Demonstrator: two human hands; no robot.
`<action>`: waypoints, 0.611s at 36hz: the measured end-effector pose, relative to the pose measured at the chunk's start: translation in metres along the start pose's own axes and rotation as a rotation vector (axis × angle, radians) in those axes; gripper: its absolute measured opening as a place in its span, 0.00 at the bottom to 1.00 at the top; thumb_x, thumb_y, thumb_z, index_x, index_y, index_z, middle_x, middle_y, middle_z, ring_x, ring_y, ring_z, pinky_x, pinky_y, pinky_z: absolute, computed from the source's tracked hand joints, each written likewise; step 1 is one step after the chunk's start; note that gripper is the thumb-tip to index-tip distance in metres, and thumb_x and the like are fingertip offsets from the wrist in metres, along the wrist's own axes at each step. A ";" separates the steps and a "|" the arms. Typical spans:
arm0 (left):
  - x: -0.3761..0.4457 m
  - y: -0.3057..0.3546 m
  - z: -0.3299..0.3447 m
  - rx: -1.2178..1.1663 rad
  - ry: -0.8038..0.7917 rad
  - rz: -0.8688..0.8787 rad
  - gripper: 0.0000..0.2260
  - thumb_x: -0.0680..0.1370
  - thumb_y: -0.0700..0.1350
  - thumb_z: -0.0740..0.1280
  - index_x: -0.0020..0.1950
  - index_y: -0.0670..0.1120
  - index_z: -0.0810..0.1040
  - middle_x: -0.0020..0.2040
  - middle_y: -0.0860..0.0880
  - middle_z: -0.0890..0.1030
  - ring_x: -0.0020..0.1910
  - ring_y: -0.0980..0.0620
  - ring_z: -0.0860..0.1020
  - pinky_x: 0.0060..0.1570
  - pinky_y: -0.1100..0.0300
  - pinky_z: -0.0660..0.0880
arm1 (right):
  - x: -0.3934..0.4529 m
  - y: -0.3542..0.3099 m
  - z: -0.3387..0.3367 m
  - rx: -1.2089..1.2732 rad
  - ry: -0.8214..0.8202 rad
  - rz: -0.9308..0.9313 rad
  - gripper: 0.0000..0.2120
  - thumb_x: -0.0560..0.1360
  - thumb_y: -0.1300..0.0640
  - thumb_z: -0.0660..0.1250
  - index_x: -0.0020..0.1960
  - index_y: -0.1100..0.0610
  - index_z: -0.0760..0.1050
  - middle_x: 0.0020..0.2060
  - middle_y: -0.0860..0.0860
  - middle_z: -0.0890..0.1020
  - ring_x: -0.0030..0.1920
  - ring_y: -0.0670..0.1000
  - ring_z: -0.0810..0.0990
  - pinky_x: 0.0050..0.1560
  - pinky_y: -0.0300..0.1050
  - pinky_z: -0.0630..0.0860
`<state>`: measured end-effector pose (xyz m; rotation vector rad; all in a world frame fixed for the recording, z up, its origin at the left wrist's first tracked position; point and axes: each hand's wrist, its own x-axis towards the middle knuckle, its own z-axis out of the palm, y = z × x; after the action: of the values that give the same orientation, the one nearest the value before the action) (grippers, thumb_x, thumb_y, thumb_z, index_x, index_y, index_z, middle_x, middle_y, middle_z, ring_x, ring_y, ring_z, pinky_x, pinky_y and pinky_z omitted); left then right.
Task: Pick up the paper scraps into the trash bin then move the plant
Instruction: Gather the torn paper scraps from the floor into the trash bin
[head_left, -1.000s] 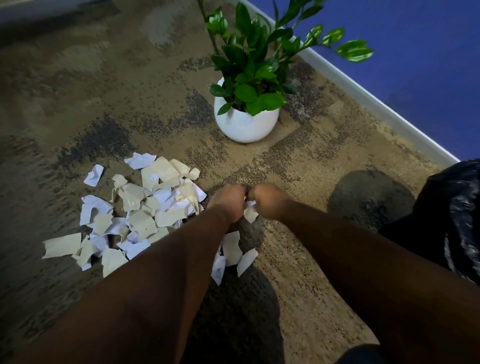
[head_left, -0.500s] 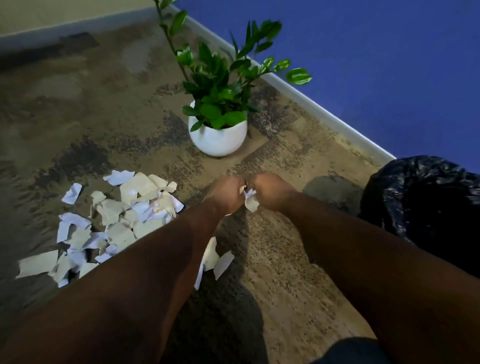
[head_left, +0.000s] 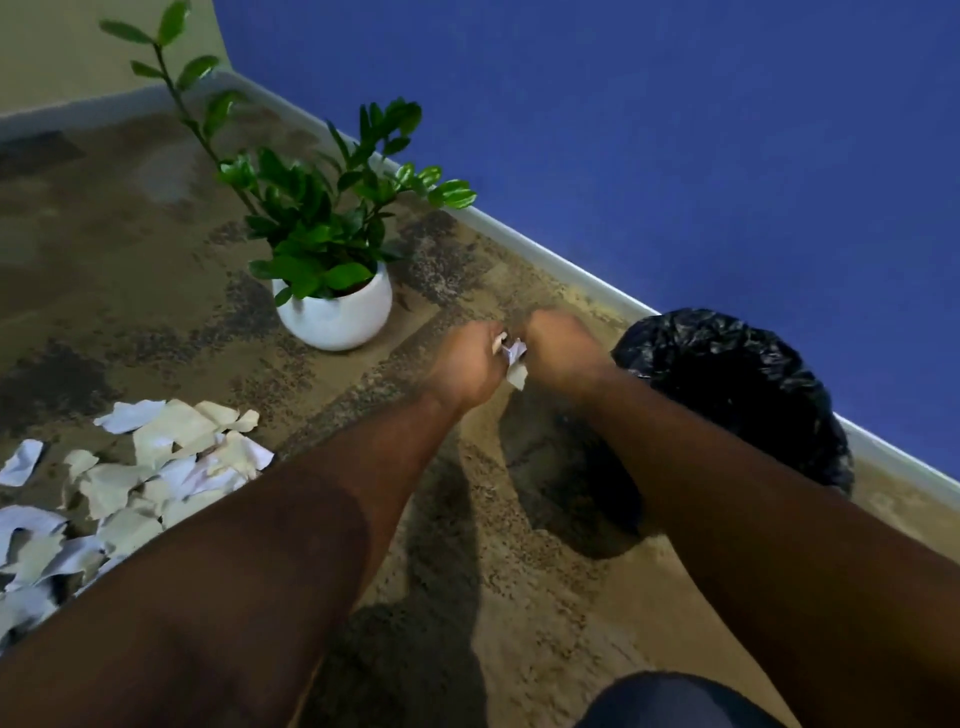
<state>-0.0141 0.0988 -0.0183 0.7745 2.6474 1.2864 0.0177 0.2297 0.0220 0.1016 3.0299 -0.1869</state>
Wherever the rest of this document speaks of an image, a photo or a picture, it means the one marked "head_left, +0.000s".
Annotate person's right hand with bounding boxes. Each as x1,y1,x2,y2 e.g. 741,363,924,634
521,308,614,397

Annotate person's left hand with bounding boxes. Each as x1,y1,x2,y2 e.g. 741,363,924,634
423,320,511,418

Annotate small bunch of paper scraps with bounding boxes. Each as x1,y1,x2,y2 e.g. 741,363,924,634
491,329,530,392

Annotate green potted plant white pot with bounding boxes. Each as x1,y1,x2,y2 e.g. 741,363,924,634
98,0,478,352

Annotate black bin with liner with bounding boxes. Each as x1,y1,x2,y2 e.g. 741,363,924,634
611,308,856,498

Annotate pile of torn paper scraps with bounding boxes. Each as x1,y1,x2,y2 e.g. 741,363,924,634
0,398,275,650

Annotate person's left forearm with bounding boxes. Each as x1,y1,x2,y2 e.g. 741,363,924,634
0,389,481,728

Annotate person's right forearm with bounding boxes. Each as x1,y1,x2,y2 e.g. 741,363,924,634
569,367,960,728

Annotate white baseboard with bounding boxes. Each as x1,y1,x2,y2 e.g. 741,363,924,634
217,68,960,515

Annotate blue shorts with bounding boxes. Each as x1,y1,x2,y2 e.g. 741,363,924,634
577,671,785,728

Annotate grey baseboard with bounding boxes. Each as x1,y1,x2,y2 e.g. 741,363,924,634
0,71,230,144

